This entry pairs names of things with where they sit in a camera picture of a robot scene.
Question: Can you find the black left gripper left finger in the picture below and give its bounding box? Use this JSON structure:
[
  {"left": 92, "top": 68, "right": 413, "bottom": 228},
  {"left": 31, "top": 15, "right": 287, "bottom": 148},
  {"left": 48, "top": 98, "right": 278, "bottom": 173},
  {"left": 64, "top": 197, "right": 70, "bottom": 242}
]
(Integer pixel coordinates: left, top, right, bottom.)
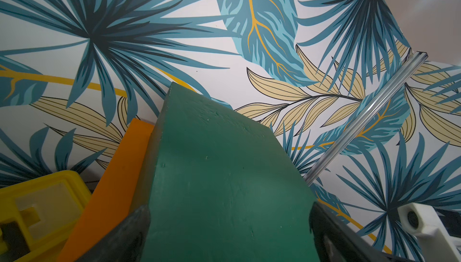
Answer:
[{"left": 77, "top": 205, "right": 151, "bottom": 262}]

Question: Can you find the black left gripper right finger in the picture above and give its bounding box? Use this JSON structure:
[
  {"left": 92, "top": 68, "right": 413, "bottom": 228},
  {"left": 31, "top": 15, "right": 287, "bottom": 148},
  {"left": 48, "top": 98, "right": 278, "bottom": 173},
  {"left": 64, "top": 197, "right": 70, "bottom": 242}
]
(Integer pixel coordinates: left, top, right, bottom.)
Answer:
[{"left": 309, "top": 202, "right": 408, "bottom": 262}]

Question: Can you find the orange shoebox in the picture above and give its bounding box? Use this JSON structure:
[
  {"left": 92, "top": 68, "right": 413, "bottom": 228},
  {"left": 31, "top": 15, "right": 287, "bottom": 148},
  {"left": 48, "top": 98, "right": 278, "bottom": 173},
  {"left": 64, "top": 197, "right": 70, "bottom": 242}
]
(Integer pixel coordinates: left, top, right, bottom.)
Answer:
[{"left": 57, "top": 119, "right": 154, "bottom": 262}]

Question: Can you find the green shoebox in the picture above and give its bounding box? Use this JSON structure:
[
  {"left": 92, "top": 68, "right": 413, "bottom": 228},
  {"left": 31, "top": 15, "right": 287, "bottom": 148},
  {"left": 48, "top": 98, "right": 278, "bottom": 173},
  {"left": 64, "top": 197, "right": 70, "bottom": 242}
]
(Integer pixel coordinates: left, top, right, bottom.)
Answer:
[{"left": 140, "top": 84, "right": 319, "bottom": 262}]

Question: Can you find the yellow and black toolbox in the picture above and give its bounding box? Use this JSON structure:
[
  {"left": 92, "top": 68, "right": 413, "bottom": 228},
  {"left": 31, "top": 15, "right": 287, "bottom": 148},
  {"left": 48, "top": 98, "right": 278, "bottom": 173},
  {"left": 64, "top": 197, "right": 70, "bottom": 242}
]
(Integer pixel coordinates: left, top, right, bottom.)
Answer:
[{"left": 1, "top": 170, "right": 91, "bottom": 262}]

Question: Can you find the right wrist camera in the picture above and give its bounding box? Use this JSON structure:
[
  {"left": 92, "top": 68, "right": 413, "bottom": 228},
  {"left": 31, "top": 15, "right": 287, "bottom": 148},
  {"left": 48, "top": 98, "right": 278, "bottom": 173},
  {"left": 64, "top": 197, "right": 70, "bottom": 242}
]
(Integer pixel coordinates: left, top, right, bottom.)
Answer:
[{"left": 397, "top": 203, "right": 461, "bottom": 262}]

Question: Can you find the right aluminium frame post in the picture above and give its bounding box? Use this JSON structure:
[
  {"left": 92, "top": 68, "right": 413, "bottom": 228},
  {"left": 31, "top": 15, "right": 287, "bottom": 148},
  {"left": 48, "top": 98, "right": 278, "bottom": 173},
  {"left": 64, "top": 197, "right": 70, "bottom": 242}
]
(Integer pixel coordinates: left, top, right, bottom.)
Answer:
[{"left": 303, "top": 52, "right": 428, "bottom": 186}]

